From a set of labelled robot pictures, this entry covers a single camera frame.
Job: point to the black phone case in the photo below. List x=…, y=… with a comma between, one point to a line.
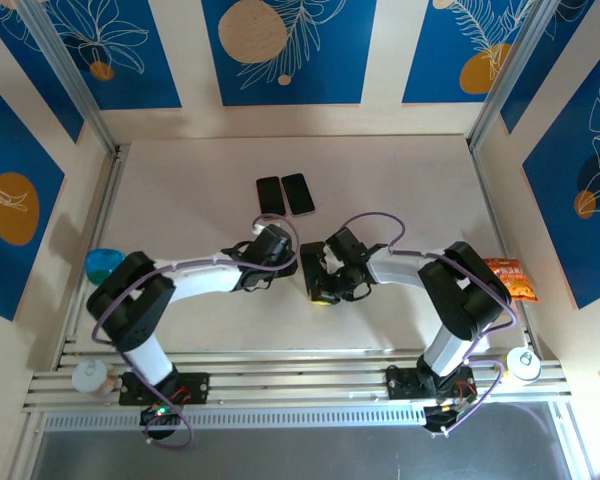
x=311, y=272

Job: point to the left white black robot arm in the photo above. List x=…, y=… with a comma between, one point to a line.
x=200, y=280

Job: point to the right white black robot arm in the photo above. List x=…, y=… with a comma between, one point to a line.
x=395, y=267

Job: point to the blue lid yogurt cup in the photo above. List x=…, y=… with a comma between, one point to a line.
x=102, y=264

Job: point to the orange snack bag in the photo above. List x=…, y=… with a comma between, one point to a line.
x=517, y=282

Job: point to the white pull-tab tin can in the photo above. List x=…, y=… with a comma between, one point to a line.
x=524, y=365

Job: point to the blue poster beige circle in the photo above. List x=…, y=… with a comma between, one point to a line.
x=290, y=50

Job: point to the white lid tin can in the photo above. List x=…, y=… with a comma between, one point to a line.
x=91, y=377

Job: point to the aluminium front frame rail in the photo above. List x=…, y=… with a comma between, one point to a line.
x=300, y=375

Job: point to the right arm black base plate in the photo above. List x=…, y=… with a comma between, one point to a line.
x=400, y=382

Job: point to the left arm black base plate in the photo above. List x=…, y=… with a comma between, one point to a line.
x=195, y=387

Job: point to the aluminium side rail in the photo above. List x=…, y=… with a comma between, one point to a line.
x=495, y=200
x=97, y=210

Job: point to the blue floral wall poster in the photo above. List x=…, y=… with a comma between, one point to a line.
x=580, y=200
x=130, y=60
x=15, y=200
x=460, y=50

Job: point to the aluminium frame post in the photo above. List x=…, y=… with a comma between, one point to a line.
x=65, y=70
x=510, y=70

